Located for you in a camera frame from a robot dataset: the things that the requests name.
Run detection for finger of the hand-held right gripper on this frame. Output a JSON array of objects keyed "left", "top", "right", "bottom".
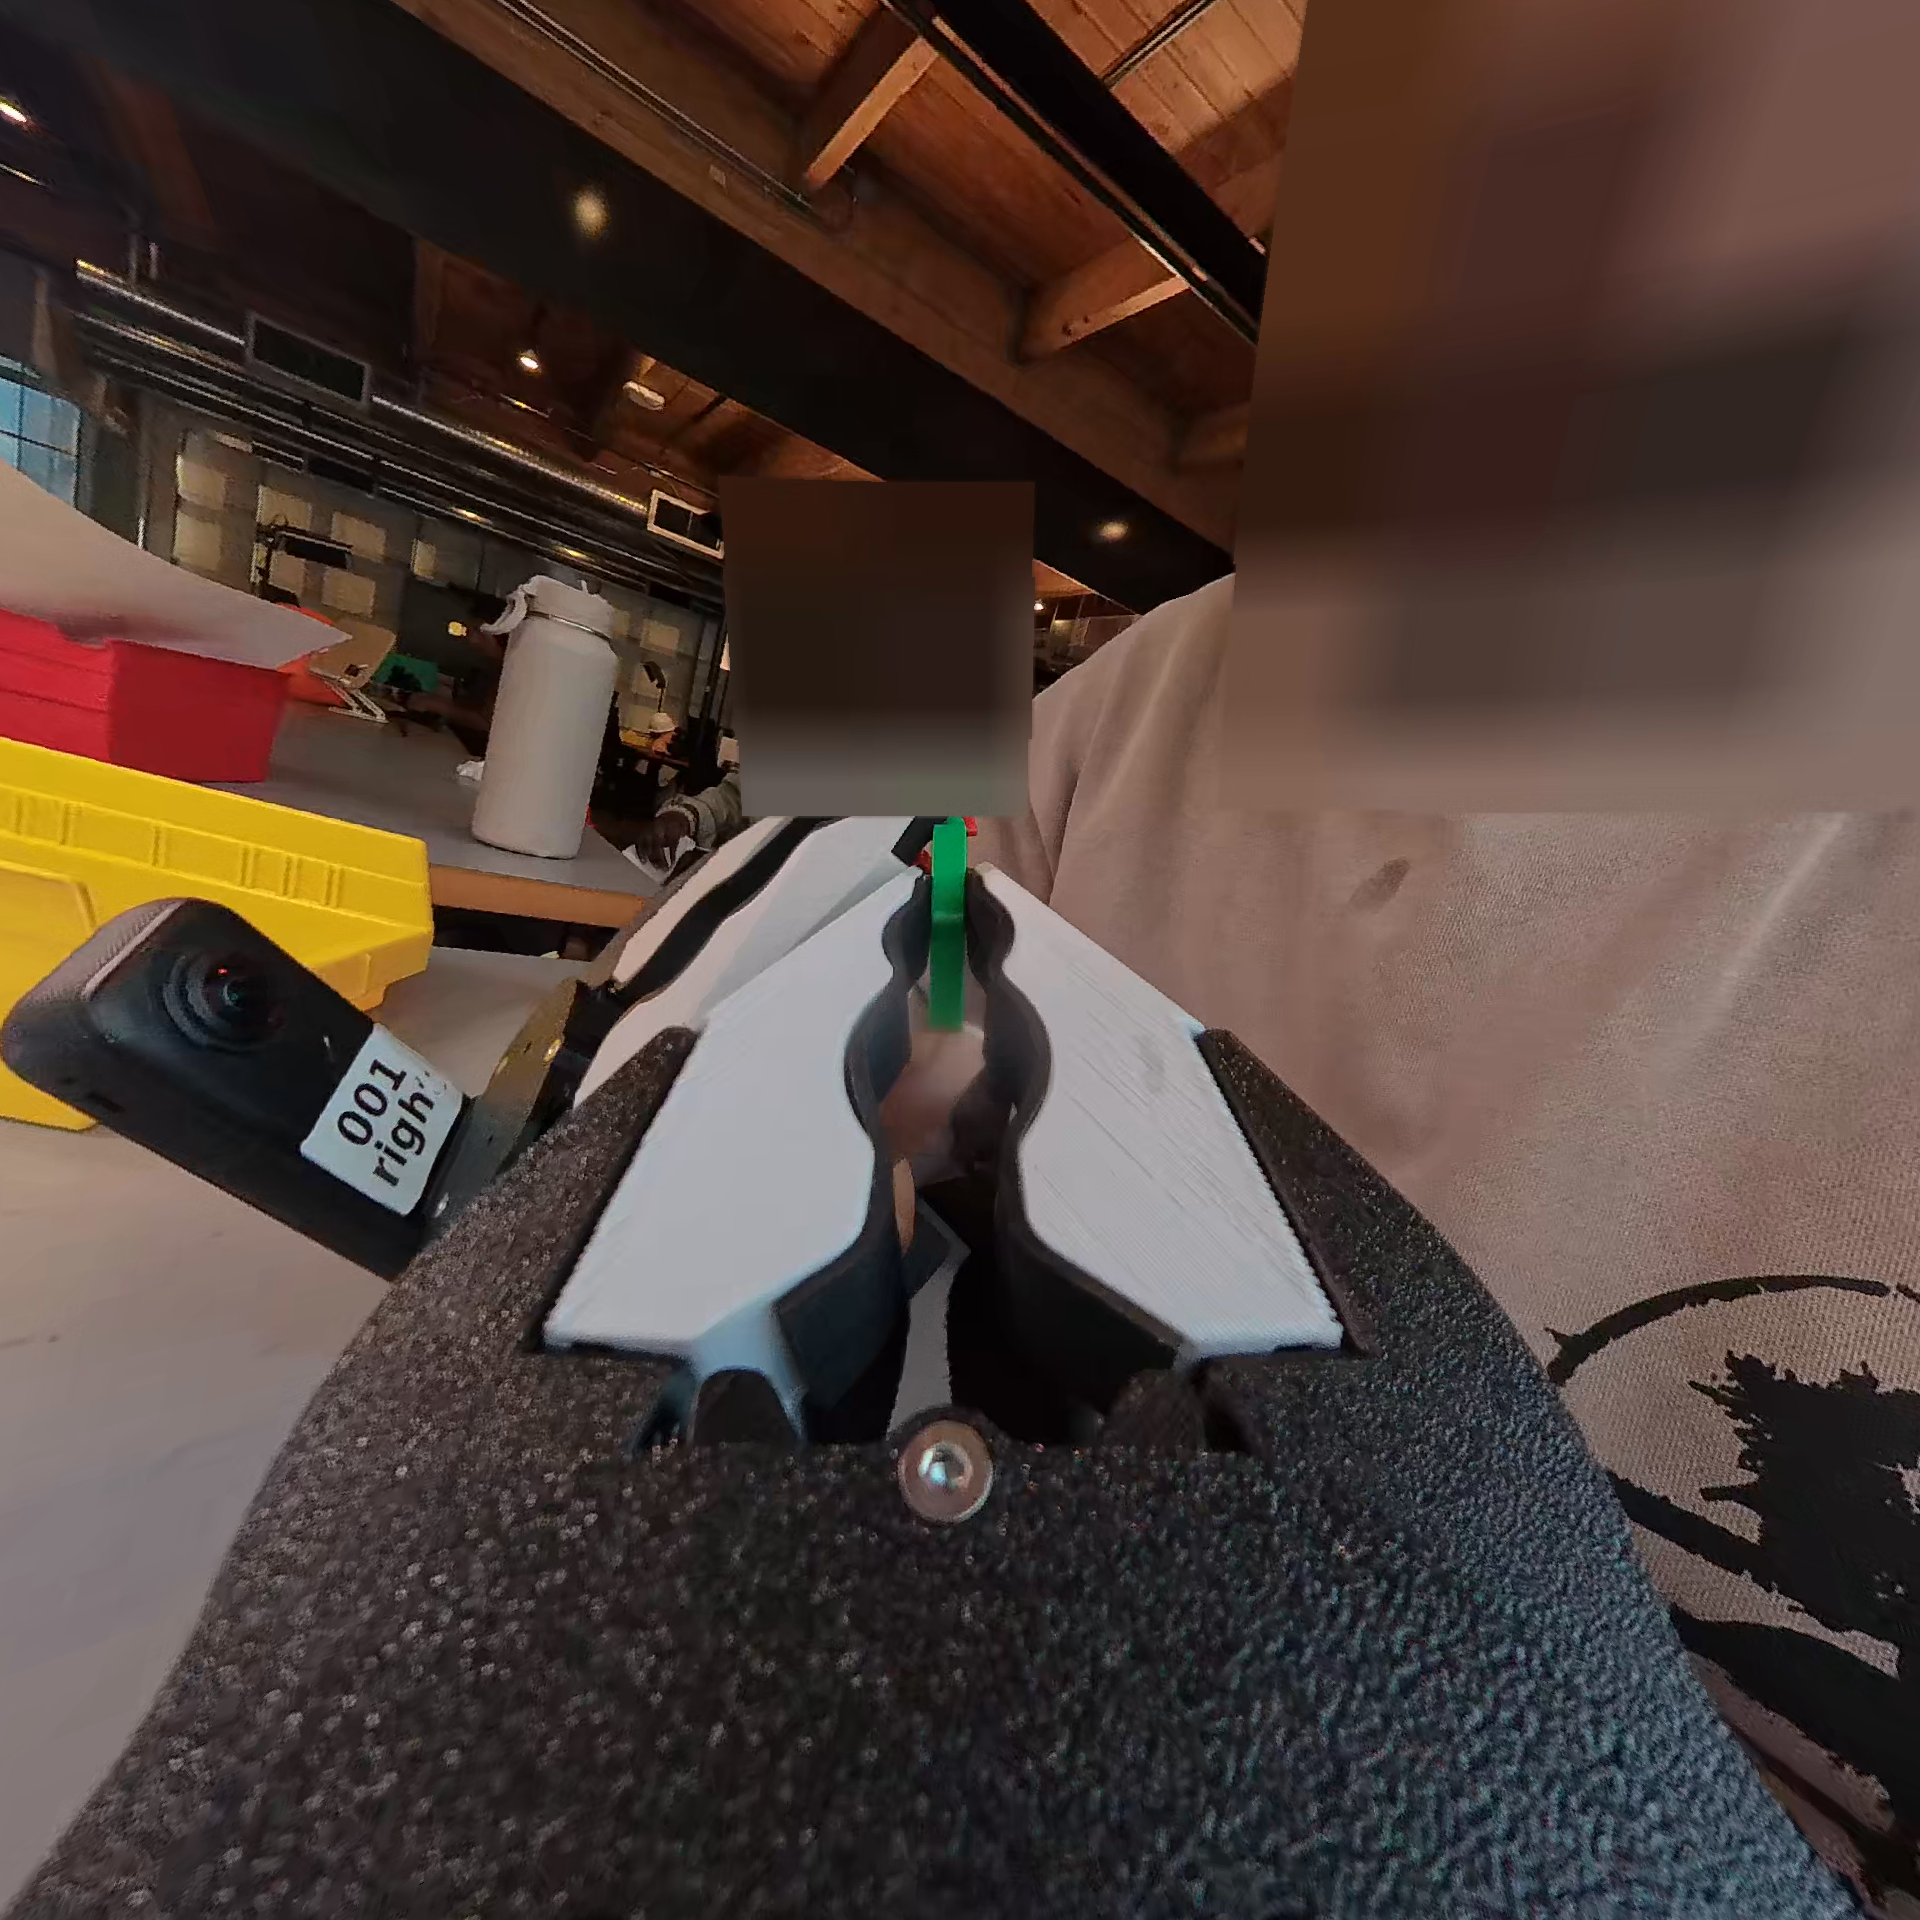
[
  {"left": 576, "top": 820, "right": 932, "bottom": 1105},
  {"left": 616, "top": 816, "right": 818, "bottom": 969}
]

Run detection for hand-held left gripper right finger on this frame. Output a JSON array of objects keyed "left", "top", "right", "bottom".
[{"left": 974, "top": 880, "right": 1347, "bottom": 1417}]

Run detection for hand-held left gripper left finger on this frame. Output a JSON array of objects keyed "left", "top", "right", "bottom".
[{"left": 541, "top": 864, "right": 926, "bottom": 1417}]

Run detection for green toy connector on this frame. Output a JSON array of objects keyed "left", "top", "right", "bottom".
[{"left": 926, "top": 816, "right": 977, "bottom": 1039}]

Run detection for person's right hand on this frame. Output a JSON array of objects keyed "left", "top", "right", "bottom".
[{"left": 897, "top": 1036, "right": 993, "bottom": 1210}]

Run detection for stacked yellow storage bins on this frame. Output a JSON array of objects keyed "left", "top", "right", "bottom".
[{"left": 0, "top": 736, "right": 437, "bottom": 1137}]

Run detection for white cylindrical bottle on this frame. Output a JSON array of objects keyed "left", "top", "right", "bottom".
[{"left": 470, "top": 576, "right": 626, "bottom": 864}]

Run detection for red storage bin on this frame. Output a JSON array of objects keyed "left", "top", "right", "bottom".
[{"left": 0, "top": 608, "right": 298, "bottom": 788}]

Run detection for white paper sheet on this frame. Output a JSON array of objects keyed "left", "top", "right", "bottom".
[{"left": 0, "top": 466, "right": 356, "bottom": 668}]

